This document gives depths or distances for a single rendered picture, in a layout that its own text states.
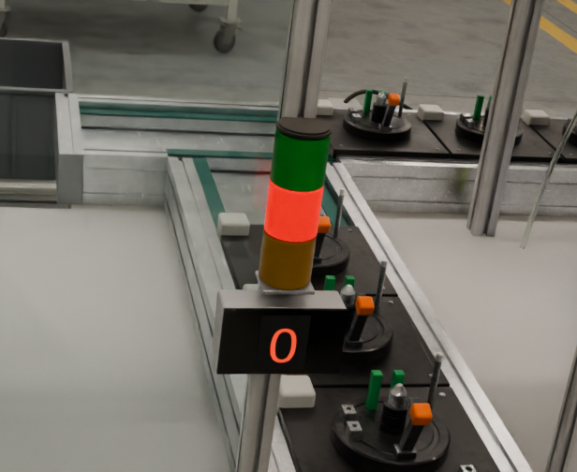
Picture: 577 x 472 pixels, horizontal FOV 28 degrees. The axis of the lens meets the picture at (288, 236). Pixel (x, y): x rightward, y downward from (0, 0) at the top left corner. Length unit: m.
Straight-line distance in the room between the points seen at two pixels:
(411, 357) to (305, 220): 0.57
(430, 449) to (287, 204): 0.45
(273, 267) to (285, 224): 0.05
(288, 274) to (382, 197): 1.23
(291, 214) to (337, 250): 0.77
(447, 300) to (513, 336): 0.14
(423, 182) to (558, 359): 0.56
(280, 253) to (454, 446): 0.46
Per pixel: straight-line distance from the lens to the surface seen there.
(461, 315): 1.98
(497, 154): 2.23
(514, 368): 1.86
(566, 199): 2.45
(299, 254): 1.08
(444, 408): 1.51
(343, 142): 2.33
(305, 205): 1.06
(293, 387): 1.46
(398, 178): 2.30
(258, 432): 1.24
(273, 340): 1.12
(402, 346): 1.63
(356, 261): 1.84
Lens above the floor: 1.76
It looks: 25 degrees down
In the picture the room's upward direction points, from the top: 7 degrees clockwise
